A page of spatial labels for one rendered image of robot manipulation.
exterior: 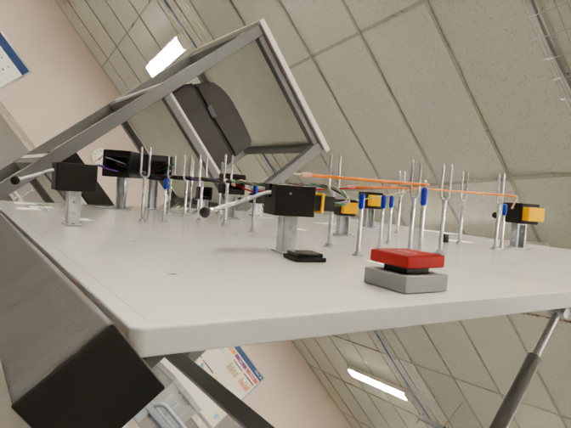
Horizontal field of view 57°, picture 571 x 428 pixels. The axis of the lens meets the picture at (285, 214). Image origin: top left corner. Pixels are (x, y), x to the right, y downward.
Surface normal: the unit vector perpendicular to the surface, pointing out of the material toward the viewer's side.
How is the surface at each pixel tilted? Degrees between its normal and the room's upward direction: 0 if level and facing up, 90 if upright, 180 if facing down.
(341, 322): 90
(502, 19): 180
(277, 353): 90
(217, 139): 90
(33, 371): 90
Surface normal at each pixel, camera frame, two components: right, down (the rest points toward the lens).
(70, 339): -0.46, -0.80
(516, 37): -0.71, 0.59
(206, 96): 0.55, 0.11
